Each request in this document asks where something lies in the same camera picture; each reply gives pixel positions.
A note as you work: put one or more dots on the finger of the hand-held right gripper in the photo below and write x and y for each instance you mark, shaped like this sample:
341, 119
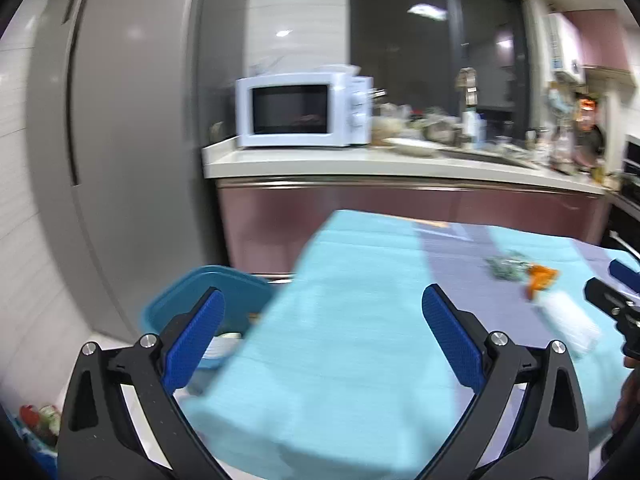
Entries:
625, 272
607, 295

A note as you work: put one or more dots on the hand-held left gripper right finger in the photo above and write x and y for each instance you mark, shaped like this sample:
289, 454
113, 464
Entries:
455, 340

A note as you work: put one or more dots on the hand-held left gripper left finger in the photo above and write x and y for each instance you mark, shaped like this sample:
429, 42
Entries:
195, 340

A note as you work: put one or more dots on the blue plastic bin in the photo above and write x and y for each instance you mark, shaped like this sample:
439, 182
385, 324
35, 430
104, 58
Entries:
200, 280

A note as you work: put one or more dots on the golden orange snack wrapper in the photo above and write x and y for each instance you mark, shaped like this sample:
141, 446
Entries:
540, 277

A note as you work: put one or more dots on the person's right hand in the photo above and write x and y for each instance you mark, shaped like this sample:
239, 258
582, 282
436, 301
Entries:
627, 395

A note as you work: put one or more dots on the black built-in oven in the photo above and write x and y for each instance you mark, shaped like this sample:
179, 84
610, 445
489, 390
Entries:
622, 225

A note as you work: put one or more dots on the green snack wrapper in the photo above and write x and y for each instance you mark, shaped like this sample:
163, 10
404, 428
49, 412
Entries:
505, 266

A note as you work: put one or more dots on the teal and purple tablecloth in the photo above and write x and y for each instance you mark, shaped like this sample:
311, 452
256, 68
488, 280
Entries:
350, 335

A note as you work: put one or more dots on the black range hood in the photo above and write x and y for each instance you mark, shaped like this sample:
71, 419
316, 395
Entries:
632, 157

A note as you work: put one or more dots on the maroon base cabinets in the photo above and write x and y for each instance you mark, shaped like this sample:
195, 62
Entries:
400, 220

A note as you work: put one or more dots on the black frying pan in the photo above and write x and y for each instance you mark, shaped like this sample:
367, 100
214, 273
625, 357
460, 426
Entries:
592, 142

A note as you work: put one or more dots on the red and green bags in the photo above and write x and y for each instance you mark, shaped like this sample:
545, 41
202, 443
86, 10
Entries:
40, 422

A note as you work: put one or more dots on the white plate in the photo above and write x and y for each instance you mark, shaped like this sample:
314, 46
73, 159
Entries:
412, 146

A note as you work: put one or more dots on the blue-capped bottle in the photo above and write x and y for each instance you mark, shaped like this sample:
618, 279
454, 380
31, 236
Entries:
482, 130

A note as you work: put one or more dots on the white dish soap bottle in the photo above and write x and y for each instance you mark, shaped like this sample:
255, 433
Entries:
470, 127

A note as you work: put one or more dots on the grey refrigerator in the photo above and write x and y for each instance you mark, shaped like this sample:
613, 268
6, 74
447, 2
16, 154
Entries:
125, 135

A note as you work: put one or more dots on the maroon upper cabinet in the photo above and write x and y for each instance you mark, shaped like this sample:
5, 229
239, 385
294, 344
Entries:
605, 40

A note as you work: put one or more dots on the white water heater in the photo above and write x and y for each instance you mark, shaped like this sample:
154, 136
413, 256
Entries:
565, 45

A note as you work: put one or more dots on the white microwave oven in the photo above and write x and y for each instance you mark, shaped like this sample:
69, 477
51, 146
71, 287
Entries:
290, 110

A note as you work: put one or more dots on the dark kitchen window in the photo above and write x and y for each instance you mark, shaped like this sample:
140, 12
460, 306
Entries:
400, 60

